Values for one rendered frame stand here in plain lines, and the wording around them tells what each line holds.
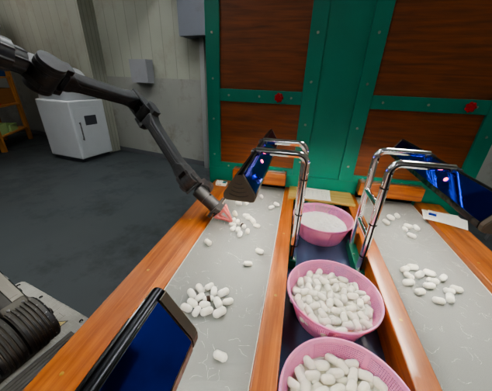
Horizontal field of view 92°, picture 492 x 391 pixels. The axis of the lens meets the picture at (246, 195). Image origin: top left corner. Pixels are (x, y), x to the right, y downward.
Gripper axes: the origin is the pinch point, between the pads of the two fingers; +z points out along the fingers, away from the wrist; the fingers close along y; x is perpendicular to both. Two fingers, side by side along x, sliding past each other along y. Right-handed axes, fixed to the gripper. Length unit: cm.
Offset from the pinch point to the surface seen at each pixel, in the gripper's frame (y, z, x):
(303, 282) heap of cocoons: -27.3, 24.6, -19.0
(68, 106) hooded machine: 229, -240, 194
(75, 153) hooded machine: 230, -202, 258
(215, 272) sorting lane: -29.8, 3.3, -0.6
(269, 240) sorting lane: -8.1, 14.9, -10.6
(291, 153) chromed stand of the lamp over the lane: -13.3, -6.4, -41.7
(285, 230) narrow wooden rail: -3.1, 17.7, -16.4
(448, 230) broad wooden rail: 15, 69, -61
